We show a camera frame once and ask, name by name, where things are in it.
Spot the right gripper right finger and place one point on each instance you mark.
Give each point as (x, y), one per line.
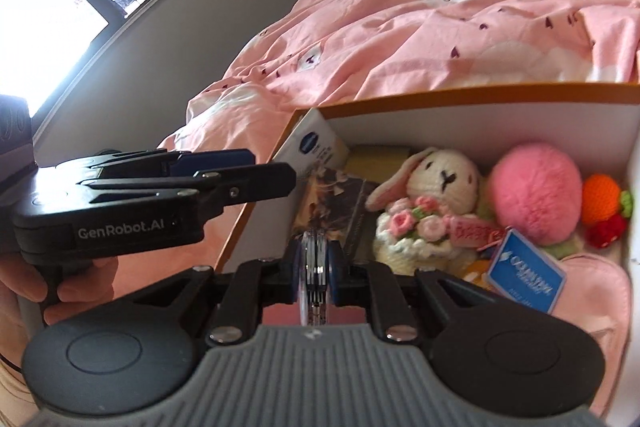
(373, 287)

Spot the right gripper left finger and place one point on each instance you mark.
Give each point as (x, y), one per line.
(241, 296)

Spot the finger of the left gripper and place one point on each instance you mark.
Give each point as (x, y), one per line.
(189, 163)
(239, 185)

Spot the silver round compact mirror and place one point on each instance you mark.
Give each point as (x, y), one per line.
(313, 278)

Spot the crochet white bunny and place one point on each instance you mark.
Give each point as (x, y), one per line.
(433, 213)

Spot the dark photo album book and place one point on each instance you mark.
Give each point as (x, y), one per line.
(334, 203)

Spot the white Vaseline tube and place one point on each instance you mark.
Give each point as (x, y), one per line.
(312, 143)

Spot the blue card pack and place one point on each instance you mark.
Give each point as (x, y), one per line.
(525, 274)

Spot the pink fluffy pompom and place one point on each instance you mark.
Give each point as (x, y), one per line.
(537, 189)

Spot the pink fabric pouch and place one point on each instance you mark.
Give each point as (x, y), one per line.
(596, 297)

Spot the red crochet strawberry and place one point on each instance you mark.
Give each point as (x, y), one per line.
(605, 233)

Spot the gold gift box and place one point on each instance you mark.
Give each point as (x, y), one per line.
(375, 163)

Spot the person left hand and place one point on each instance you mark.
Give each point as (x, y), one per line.
(77, 293)

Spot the orange cardboard box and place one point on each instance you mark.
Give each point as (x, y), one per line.
(597, 125)

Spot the orange crochet carrot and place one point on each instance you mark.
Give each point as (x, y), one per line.
(600, 199)

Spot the pink bed duvet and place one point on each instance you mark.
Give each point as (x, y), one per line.
(327, 52)

